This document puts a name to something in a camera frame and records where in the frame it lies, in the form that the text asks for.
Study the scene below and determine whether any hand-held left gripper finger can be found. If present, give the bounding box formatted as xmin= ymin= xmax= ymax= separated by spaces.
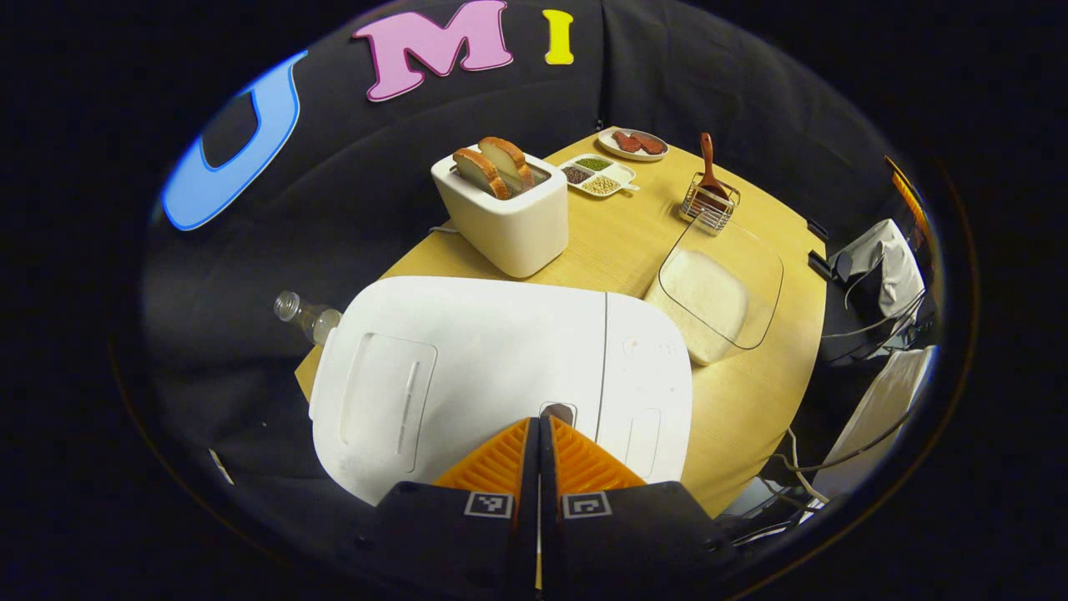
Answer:
xmin=541 ymin=415 xmax=739 ymax=601
xmin=367 ymin=416 xmax=542 ymax=601

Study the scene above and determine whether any white rice cooker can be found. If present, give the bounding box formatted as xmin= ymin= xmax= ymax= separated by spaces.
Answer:
xmin=309 ymin=275 xmax=693 ymax=508

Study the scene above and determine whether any wire chopstick holder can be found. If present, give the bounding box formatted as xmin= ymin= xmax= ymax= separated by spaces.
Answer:
xmin=679 ymin=173 xmax=742 ymax=234

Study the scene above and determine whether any brown wooden spoon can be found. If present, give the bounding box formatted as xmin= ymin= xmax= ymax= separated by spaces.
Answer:
xmin=698 ymin=133 xmax=730 ymax=201

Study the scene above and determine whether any white toaster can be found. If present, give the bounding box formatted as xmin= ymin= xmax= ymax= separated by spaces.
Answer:
xmin=431 ymin=144 xmax=569 ymax=279

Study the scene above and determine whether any clear plastic bottle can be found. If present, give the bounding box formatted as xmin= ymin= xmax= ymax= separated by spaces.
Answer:
xmin=275 ymin=290 xmax=343 ymax=346

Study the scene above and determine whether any clear plastic box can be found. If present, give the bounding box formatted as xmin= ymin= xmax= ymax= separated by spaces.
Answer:
xmin=644 ymin=219 xmax=785 ymax=366

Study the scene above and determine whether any white divided bean dish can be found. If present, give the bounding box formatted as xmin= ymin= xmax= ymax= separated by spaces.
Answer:
xmin=558 ymin=154 xmax=641 ymax=199

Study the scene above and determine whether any black backdrop cloth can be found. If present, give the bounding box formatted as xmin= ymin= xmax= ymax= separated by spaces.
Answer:
xmin=138 ymin=0 xmax=927 ymax=468

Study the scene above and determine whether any toasted bread slice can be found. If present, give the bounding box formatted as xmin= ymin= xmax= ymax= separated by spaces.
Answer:
xmin=478 ymin=137 xmax=536 ymax=191
xmin=453 ymin=148 xmax=511 ymax=200

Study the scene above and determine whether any white flat board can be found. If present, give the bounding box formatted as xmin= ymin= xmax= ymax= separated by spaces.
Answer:
xmin=814 ymin=345 xmax=938 ymax=500

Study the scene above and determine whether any white round plate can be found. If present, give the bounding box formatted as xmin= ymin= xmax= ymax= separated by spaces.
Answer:
xmin=597 ymin=127 xmax=669 ymax=162

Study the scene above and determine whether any white cloth cover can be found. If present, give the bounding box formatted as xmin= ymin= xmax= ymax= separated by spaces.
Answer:
xmin=830 ymin=219 xmax=927 ymax=320

